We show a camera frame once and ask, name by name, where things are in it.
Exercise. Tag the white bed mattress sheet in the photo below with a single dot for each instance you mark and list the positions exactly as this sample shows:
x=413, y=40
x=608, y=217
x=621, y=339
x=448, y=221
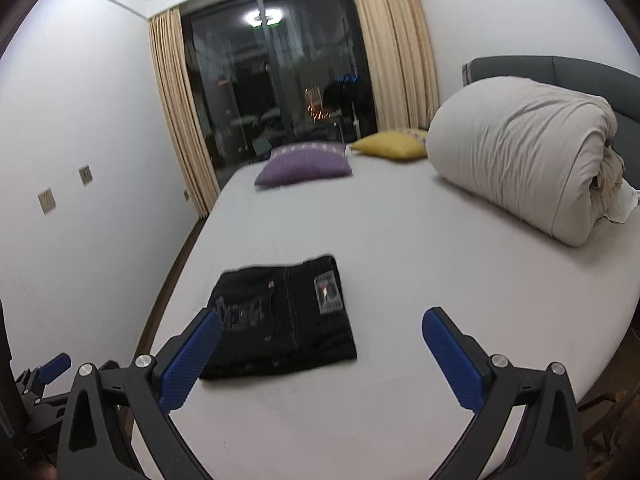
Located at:
x=404, y=241

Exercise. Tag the beige right curtain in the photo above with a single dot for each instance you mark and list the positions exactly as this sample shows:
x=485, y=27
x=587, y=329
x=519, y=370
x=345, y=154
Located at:
x=401, y=62

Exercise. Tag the beige curtain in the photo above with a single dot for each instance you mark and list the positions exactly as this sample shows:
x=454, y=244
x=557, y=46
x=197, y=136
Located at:
x=173, y=83
x=401, y=62

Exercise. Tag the dark glass window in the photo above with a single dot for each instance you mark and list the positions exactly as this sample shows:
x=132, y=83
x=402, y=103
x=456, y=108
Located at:
x=266, y=73

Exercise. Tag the beige left curtain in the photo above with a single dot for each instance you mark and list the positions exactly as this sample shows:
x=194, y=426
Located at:
x=173, y=83

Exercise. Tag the rolled beige duvet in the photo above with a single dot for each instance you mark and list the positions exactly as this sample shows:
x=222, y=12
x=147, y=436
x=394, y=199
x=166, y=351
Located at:
x=543, y=153

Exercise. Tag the black denim pants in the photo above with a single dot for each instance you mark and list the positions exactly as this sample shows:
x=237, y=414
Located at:
x=278, y=320

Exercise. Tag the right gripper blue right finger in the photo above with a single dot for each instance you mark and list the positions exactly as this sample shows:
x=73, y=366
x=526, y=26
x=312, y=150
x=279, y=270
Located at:
x=460, y=358

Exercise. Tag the yellow cushion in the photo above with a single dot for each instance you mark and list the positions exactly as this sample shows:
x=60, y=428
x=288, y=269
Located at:
x=401, y=144

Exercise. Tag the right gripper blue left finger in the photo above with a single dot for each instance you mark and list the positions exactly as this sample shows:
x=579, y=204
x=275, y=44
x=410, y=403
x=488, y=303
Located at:
x=182, y=359

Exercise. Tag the dark grey headboard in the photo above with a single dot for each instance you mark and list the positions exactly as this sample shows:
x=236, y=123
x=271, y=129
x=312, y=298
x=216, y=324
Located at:
x=619, y=88

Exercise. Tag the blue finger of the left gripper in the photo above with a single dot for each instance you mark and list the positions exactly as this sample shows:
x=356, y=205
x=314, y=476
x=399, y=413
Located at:
x=54, y=365

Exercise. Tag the wall switch plate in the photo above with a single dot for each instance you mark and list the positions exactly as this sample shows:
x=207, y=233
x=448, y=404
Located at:
x=47, y=201
x=85, y=175

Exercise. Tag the purple cushion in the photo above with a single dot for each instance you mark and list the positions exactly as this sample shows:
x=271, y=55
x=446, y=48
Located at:
x=302, y=162

